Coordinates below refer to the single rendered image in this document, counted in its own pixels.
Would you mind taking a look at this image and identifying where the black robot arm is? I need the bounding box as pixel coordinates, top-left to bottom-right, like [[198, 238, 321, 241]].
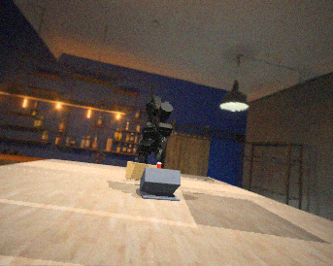
[[136, 95, 173, 164]]

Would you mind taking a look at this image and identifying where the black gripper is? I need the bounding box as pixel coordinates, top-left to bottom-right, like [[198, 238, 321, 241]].
[[149, 122, 173, 161]]

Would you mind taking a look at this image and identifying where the grey square panel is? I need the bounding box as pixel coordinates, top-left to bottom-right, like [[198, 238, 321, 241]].
[[139, 167, 181, 201]]

